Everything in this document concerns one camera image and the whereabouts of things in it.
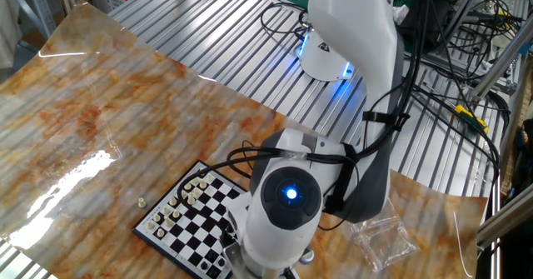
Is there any grey metal pole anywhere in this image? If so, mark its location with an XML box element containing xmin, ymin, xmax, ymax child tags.
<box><xmin>436</xmin><ymin>0</ymin><xmax>501</xmax><ymax>53</ymax></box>

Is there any clear plastic zip bag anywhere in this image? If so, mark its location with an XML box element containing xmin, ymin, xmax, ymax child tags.
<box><xmin>353</xmin><ymin>218</ymin><xmax>421</xmax><ymax>272</ymax></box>
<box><xmin>349</xmin><ymin>199</ymin><xmax>401</xmax><ymax>234</ymax></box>

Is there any black and white chessboard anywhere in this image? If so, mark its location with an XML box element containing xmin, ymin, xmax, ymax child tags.
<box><xmin>132</xmin><ymin>159</ymin><xmax>252</xmax><ymax>279</ymax></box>

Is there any yellow handled screwdriver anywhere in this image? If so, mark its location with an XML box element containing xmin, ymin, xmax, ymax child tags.
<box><xmin>422</xmin><ymin>81</ymin><xmax>491</xmax><ymax>134</ymax></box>

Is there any orange marble pattern mat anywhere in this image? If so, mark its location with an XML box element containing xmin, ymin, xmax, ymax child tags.
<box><xmin>0</xmin><ymin>0</ymin><xmax>489</xmax><ymax>279</ymax></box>

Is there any aluminium profile post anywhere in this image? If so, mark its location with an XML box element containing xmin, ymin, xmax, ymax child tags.
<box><xmin>469</xmin><ymin>20</ymin><xmax>533</xmax><ymax>102</ymax></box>

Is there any white plastic bag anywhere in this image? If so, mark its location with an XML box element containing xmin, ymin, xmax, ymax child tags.
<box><xmin>0</xmin><ymin>0</ymin><xmax>22</xmax><ymax>70</ymax></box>

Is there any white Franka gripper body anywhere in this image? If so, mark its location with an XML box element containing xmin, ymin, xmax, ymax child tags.
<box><xmin>270</xmin><ymin>269</ymin><xmax>301</xmax><ymax>279</ymax></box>

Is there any black camera cable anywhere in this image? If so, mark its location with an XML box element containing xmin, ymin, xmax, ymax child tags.
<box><xmin>177</xmin><ymin>145</ymin><xmax>284</xmax><ymax>238</ymax></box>

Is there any aluminium table edge rail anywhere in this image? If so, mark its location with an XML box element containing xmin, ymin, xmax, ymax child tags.
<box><xmin>487</xmin><ymin>178</ymin><xmax>503</xmax><ymax>279</ymax></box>

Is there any thin white wire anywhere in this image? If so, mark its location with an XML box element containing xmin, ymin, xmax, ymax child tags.
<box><xmin>452</xmin><ymin>210</ymin><xmax>472</xmax><ymax>278</ymax></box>

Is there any black box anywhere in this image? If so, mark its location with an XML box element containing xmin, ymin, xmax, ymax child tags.
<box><xmin>410</xmin><ymin>0</ymin><xmax>457</xmax><ymax>50</ymax></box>

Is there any grey steel shelf frame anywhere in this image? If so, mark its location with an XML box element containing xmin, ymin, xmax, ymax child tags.
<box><xmin>0</xmin><ymin>0</ymin><xmax>58</xmax><ymax>41</ymax></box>

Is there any aluminium profile rail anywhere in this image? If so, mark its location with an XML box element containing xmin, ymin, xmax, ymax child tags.
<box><xmin>476</xmin><ymin>189</ymin><xmax>533</xmax><ymax>249</ymax></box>

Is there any black velcro cable strap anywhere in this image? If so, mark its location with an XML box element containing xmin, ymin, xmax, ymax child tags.
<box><xmin>322</xmin><ymin>143</ymin><xmax>359</xmax><ymax>216</ymax></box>

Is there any thick black cable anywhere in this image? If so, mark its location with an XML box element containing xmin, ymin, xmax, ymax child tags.
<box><xmin>410</xmin><ymin>70</ymin><xmax>503</xmax><ymax>184</ymax></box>

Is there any thin black looped cable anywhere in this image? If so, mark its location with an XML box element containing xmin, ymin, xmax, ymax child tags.
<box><xmin>260</xmin><ymin>2</ymin><xmax>311</xmax><ymax>37</ymax></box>

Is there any crumpled white tissue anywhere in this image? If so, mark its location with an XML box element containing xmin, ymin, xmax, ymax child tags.
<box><xmin>391</xmin><ymin>3</ymin><xmax>411</xmax><ymax>25</ymax></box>

